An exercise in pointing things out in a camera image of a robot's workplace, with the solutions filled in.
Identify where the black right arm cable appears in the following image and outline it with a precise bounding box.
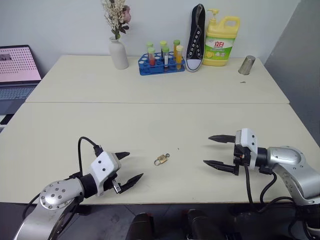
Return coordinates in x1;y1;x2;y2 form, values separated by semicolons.
243;162;301;214

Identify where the open laptop pink screen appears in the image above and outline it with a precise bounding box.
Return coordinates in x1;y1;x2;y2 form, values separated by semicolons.
0;44;43;116

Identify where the upturned steel cup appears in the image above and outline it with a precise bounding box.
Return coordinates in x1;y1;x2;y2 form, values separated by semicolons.
237;55;257;75

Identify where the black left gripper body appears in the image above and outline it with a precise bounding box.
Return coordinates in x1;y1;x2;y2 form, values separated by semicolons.
102;171;124;195

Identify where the green-capped tube orange liquid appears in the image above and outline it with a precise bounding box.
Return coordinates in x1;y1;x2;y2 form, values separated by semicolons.
175;45;184;71

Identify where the yellow dish soap bottle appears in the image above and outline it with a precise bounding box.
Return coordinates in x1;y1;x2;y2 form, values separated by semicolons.
201;8;242;67

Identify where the green-capped tube red liquid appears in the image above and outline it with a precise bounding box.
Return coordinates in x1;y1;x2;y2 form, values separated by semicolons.
147;47;157;67

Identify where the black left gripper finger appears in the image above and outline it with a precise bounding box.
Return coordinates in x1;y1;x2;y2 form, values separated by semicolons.
115;151;131;161
118;172;144;195

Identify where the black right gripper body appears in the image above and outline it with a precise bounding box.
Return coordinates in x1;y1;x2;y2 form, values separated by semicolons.
233;144;252;176

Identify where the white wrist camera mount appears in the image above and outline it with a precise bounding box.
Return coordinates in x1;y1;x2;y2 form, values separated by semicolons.
89;151;122;196
234;128;259;171

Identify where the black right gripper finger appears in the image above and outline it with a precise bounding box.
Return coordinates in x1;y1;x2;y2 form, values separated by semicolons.
207;134;237;145
202;159;239;176

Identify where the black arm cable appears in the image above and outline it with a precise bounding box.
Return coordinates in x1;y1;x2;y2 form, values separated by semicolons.
243;162;301;214
77;136;104;177

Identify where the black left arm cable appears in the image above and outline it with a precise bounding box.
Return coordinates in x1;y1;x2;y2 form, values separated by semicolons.
77;136;104;177

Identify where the dried flower bouquet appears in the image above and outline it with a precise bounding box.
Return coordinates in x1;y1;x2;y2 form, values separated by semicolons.
100;0;132;41

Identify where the blue test tube rack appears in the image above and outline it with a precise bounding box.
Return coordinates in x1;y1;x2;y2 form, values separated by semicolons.
136;51;187;76

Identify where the green-capped tube dark liquid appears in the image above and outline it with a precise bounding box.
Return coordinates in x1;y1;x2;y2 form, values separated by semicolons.
161;45;170;69

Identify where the small brass padlock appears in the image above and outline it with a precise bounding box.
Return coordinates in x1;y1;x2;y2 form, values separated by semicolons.
153;154;168;167

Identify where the dark rounded shape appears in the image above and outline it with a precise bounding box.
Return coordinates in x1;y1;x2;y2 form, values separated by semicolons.
125;212;155;240
183;208;227;240

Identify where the black canvas sneaker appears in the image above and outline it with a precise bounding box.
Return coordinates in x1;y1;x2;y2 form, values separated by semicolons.
185;3;207;73

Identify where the white ceramic vase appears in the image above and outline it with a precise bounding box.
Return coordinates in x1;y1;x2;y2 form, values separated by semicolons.
108;36;130;70

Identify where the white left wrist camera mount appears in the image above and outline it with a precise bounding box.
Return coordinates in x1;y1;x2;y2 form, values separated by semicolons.
89;151;122;196

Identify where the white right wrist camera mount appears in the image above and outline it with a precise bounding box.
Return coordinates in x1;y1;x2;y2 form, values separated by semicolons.
234;128;259;171

